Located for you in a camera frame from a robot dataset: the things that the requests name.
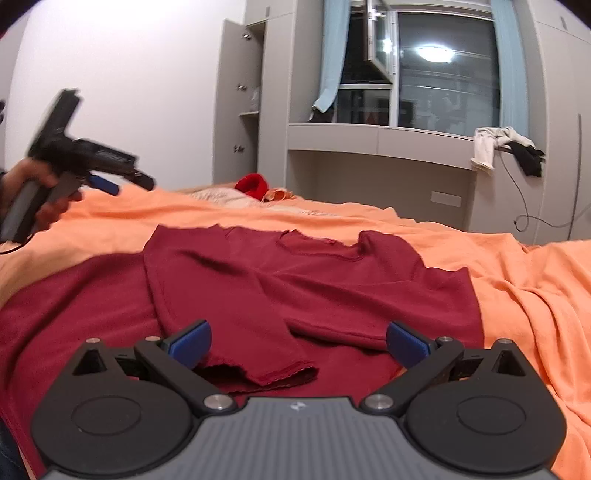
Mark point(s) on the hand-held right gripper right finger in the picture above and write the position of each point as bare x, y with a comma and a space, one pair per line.
406, 344

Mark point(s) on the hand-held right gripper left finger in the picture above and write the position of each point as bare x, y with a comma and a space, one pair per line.
191, 342

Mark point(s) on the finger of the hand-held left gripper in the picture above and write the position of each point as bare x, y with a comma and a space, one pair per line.
104, 184
138, 179

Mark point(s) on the dark red knit shirt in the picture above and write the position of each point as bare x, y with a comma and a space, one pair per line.
286, 286

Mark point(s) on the person's left hand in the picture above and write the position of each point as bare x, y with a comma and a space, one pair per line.
32, 170

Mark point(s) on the pale pink quilt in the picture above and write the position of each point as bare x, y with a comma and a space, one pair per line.
221, 197

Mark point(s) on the red plush item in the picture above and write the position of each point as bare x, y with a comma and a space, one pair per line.
251, 185

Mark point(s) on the orange bed blanket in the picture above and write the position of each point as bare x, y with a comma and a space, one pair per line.
521, 295

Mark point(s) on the grey open cabinet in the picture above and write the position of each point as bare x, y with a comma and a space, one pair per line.
238, 92

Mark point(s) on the small orange cloth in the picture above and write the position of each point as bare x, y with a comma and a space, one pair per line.
277, 194

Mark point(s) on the grey window shelf unit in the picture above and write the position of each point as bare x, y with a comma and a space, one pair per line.
369, 157

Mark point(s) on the white cloth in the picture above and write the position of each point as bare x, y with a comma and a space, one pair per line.
485, 145

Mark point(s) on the person's leg in jeans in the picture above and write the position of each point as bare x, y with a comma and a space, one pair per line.
9, 454

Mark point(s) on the black cloth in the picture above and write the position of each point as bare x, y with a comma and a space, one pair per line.
528, 159

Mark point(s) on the light blue curtain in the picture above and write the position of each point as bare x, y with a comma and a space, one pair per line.
508, 69
333, 50

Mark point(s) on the grey wardrobe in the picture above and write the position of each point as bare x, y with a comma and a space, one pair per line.
554, 83

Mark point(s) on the white wall socket plate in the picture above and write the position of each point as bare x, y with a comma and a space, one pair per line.
446, 198

